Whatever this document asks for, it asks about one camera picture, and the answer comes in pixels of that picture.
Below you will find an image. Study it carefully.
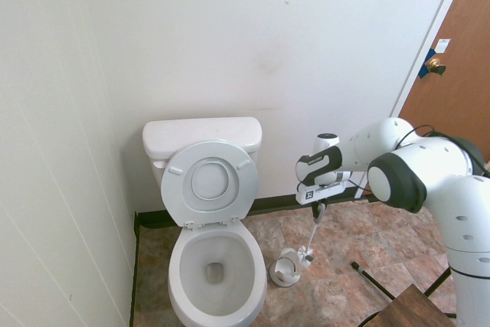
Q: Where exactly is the white toilet bowl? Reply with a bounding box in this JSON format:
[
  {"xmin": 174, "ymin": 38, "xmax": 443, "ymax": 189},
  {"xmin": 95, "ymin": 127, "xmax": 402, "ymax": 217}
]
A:
[{"xmin": 168, "ymin": 219, "xmax": 268, "ymax": 327}]

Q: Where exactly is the white toilet brush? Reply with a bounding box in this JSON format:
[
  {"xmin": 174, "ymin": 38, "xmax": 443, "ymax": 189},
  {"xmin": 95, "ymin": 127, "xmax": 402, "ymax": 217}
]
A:
[{"xmin": 298, "ymin": 204, "xmax": 327, "ymax": 269}]

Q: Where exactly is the blue tape strip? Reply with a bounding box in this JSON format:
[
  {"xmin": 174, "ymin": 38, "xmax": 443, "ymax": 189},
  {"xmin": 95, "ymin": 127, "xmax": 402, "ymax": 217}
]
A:
[{"xmin": 418, "ymin": 47, "xmax": 439, "ymax": 80}]

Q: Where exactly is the white door frame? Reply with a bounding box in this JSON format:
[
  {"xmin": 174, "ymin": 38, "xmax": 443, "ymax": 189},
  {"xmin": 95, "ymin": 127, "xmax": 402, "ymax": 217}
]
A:
[{"xmin": 390, "ymin": 0, "xmax": 476, "ymax": 122}]

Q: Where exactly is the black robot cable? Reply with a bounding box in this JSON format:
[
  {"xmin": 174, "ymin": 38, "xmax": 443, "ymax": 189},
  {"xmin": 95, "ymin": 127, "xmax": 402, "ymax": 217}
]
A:
[{"xmin": 351, "ymin": 124, "xmax": 490, "ymax": 202}]

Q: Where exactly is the brown wooden door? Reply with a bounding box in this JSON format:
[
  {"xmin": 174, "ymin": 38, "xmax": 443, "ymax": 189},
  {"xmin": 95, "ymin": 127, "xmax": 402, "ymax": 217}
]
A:
[{"xmin": 397, "ymin": 0, "xmax": 490, "ymax": 137}]

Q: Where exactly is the black baseboard beside toilet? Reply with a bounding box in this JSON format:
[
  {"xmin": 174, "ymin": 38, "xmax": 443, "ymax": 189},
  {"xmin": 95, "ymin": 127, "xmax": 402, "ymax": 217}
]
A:
[{"xmin": 128, "ymin": 210, "xmax": 141, "ymax": 327}]

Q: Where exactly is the brown wooden table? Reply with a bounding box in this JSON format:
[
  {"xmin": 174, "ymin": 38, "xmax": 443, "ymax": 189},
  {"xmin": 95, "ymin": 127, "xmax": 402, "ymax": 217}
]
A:
[{"xmin": 381, "ymin": 283, "xmax": 461, "ymax": 327}]

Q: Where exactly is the white toilet tank lid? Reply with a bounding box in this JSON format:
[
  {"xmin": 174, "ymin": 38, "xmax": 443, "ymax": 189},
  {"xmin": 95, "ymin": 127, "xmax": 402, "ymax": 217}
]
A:
[{"xmin": 142, "ymin": 116, "xmax": 264, "ymax": 160}]

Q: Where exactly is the white toilet tank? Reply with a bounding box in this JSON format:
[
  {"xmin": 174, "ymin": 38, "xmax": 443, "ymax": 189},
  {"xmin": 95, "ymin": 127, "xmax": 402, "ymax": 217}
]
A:
[{"xmin": 149, "ymin": 142, "xmax": 263, "ymax": 191}]

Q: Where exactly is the black baseboard behind toilet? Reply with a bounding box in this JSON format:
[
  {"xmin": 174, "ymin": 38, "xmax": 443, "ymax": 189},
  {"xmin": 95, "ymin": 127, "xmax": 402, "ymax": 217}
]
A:
[{"xmin": 136, "ymin": 192, "xmax": 379, "ymax": 229}]

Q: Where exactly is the white toilet seat lid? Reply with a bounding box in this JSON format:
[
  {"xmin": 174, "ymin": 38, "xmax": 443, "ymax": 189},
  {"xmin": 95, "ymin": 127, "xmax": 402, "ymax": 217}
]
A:
[{"xmin": 160, "ymin": 139, "xmax": 260, "ymax": 231}]

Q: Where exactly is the brass door knob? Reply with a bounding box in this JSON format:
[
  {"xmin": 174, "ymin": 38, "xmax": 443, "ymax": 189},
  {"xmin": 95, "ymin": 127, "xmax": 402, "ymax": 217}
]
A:
[{"xmin": 426, "ymin": 56, "xmax": 447, "ymax": 76}]

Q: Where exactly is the white toilet brush holder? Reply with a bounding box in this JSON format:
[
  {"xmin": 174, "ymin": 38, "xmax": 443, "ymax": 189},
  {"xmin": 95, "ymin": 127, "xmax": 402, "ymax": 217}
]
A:
[{"xmin": 269, "ymin": 247, "xmax": 302, "ymax": 288}]

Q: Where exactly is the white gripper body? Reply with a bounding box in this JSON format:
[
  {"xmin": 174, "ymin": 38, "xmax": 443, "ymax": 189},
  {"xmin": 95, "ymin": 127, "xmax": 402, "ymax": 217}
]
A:
[{"xmin": 294, "ymin": 181, "xmax": 346, "ymax": 206}]

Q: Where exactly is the black floor cable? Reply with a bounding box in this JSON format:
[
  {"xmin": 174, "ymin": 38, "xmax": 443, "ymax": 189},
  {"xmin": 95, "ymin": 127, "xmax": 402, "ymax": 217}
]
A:
[{"xmin": 357, "ymin": 309, "xmax": 388, "ymax": 327}]

